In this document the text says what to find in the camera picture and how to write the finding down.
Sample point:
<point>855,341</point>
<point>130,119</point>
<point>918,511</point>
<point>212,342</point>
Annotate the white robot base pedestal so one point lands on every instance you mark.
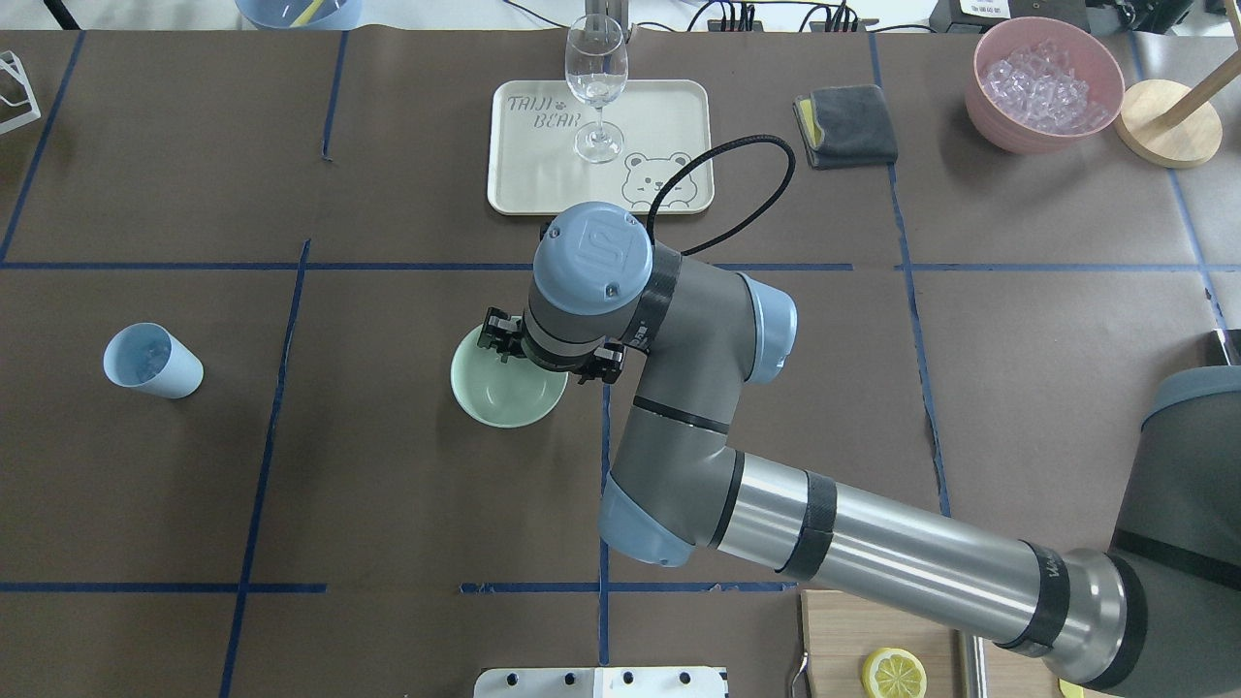
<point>640,681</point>

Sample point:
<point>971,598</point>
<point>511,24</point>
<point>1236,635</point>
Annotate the light blue cup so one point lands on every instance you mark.
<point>147,359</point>

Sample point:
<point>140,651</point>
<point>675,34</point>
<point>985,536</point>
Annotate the green bowl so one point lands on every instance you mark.
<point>498,392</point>

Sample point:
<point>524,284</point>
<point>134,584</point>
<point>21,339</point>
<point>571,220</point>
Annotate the wine glass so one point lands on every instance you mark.
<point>596,67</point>

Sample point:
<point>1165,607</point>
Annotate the white wire cup rack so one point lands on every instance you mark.
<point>19,106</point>

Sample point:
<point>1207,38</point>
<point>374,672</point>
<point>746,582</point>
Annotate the grey folded cloth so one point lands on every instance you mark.
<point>846,126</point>

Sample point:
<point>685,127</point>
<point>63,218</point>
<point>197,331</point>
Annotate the lemon half slice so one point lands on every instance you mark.
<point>893,672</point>

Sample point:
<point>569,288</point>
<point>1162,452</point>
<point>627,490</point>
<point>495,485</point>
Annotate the pink bowl with ice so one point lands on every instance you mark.
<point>1038,85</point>

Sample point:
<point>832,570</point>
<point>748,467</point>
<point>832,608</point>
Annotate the blue bowl with fork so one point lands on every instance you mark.
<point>302,15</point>

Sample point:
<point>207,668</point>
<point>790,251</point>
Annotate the wooden stand round base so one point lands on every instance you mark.
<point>1170,124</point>

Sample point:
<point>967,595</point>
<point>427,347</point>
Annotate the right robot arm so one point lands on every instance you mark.
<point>1153,615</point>

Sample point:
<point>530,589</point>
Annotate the wooden cutting board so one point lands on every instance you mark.
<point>840,631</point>

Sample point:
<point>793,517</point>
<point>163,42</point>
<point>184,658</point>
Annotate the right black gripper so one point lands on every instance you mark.
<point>500,333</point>

